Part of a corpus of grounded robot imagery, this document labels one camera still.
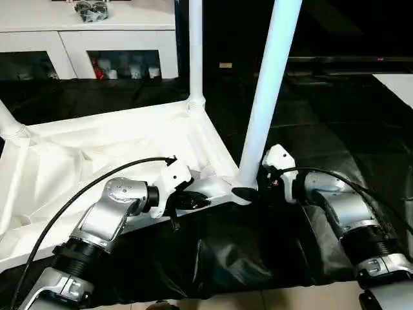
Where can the white plastic table leg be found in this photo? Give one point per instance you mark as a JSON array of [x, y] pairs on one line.
[[195, 51], [271, 77], [8, 124]]

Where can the white plastic table top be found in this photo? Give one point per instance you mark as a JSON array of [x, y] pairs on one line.
[[97, 142]]

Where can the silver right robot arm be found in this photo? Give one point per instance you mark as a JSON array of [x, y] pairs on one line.
[[335, 206]]

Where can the flat white panel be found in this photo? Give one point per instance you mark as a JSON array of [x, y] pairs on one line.
[[399, 87]]

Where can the dark object on cabinet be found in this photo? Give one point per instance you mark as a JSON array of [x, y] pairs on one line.
[[91, 10]]

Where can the small beige label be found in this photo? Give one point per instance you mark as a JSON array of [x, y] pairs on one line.
[[226, 65]]

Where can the black plastic mat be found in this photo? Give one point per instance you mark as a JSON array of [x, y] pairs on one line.
[[335, 129]]

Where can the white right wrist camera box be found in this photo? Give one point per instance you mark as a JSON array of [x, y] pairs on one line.
[[277, 158]]

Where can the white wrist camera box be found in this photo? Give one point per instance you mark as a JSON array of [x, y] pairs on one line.
[[277, 158], [174, 177]]

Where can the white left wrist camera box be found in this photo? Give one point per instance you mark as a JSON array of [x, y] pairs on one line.
[[174, 177]]

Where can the white sideboard with glass doors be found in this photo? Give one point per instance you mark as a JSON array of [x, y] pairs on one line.
[[116, 39]]

